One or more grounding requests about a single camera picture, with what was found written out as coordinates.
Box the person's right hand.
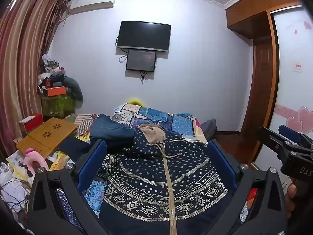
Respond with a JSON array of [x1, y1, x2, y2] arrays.
[[286, 179, 298, 219]]

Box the wooden folding lap table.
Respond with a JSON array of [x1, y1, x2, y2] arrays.
[[16, 117, 79, 158]]

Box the orange box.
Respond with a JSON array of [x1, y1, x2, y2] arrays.
[[44, 86, 67, 96]]

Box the grey bag on floor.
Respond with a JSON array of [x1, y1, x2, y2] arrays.
[[201, 118, 218, 140]]

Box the folded blue jeans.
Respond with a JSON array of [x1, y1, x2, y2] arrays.
[[90, 114, 137, 150]]

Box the red box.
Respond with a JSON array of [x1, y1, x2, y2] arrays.
[[19, 114, 44, 133]]

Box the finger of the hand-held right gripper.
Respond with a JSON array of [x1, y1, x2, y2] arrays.
[[278, 124, 313, 150], [257, 127, 297, 163]]

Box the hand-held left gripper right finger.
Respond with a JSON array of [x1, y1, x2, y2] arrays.
[[207, 139, 288, 235]]

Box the white plastic bag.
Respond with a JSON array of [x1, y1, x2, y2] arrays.
[[0, 163, 32, 208]]

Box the yellow cloth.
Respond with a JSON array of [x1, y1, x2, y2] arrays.
[[49, 152, 74, 170]]

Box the navy patterned hooded jacket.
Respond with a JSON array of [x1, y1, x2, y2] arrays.
[[98, 124, 236, 235]]

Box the wooden overhead cabinet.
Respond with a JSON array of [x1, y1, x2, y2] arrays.
[[225, 0, 304, 40]]

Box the blue patchwork blanket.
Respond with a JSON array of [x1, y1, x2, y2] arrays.
[[55, 103, 250, 228]]

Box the pile of clutter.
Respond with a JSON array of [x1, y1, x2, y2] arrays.
[[37, 54, 67, 96]]

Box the white air conditioner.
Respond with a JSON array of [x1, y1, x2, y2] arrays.
[[69, 0, 117, 14]]

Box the grey plush cushion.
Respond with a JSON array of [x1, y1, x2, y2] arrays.
[[64, 77, 84, 101]]

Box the pink toy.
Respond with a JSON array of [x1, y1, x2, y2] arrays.
[[24, 147, 49, 174]]

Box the striped brown curtain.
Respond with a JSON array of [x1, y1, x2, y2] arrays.
[[0, 0, 70, 157]]

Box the large black wall television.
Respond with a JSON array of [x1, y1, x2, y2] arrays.
[[116, 21, 171, 52]]

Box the wooden wardrobe door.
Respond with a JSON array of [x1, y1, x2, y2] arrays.
[[255, 5, 313, 172]]

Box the small black wall monitor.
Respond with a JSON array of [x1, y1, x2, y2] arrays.
[[126, 49, 157, 72]]

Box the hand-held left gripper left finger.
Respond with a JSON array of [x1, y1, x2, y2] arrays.
[[26, 139, 109, 235]]

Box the striped pink cloth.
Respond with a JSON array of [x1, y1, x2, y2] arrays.
[[65, 113, 99, 135]]

